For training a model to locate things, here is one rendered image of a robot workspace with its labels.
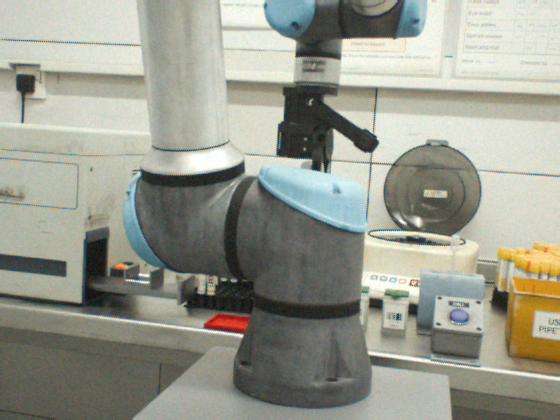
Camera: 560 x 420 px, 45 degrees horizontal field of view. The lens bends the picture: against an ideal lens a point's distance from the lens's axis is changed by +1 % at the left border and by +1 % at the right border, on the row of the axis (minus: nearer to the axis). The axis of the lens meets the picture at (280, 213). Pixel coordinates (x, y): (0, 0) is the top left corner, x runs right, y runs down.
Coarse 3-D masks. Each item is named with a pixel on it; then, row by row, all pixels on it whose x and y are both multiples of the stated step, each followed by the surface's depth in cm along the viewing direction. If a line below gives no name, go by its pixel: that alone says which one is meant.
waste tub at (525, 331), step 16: (512, 288) 104; (528, 288) 113; (544, 288) 112; (512, 304) 104; (528, 304) 101; (544, 304) 100; (512, 320) 102; (528, 320) 101; (544, 320) 100; (512, 336) 102; (528, 336) 101; (544, 336) 100; (512, 352) 102; (528, 352) 101; (544, 352) 101
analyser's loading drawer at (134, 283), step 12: (132, 264) 116; (96, 276) 120; (108, 276) 120; (132, 276) 116; (144, 276) 118; (156, 276) 114; (192, 276) 116; (96, 288) 114; (108, 288) 114; (120, 288) 113; (132, 288) 113; (144, 288) 113; (156, 288) 113; (168, 288) 114; (180, 288) 111; (192, 288) 116; (180, 300) 111
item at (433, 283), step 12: (432, 276) 111; (444, 276) 110; (456, 276) 110; (468, 276) 110; (480, 276) 111; (420, 288) 111; (432, 288) 111; (444, 288) 110; (456, 288) 110; (468, 288) 110; (480, 288) 109; (420, 300) 111; (432, 300) 111; (420, 312) 112; (432, 312) 111; (420, 324) 112
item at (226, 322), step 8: (208, 320) 107; (216, 320) 110; (224, 320) 110; (232, 320) 111; (240, 320) 111; (248, 320) 111; (216, 328) 105; (224, 328) 105; (232, 328) 105; (240, 328) 105
